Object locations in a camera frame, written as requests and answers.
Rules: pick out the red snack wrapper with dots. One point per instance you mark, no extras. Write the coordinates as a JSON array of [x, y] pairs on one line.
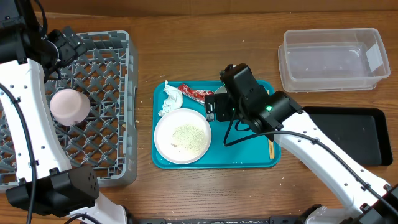
[[196, 95]]

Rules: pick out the teal plastic serving tray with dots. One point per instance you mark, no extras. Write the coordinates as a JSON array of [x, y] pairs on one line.
[[252, 153]]

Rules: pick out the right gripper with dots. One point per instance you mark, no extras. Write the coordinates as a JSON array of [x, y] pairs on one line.
[[211, 107]]

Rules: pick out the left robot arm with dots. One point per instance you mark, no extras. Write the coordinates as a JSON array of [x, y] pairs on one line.
[[47, 182]]

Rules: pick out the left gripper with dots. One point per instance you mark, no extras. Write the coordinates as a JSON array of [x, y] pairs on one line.
[[71, 50]]

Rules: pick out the black plastic tray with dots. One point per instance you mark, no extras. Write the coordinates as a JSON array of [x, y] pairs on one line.
[[361, 132]]

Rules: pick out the small white plate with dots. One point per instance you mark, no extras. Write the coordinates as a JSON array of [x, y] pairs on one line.
[[69, 107]]

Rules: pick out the right wooden chopstick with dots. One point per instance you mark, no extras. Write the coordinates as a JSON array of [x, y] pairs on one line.
[[271, 149]]

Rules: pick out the large white plate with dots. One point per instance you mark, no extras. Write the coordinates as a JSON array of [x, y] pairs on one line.
[[182, 136]]

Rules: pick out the clear plastic storage bin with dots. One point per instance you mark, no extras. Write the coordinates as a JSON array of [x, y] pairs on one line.
[[332, 60]]

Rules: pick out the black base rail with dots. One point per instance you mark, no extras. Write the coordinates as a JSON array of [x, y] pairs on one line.
[[286, 219]]

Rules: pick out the crumpled white napkin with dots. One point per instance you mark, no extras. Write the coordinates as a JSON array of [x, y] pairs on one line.
[[174, 99]]

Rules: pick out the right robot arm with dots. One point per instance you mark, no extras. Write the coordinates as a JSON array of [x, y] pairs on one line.
[[366, 198]]

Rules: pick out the grey metal bowl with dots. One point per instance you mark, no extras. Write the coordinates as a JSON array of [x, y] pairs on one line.
[[220, 90]]

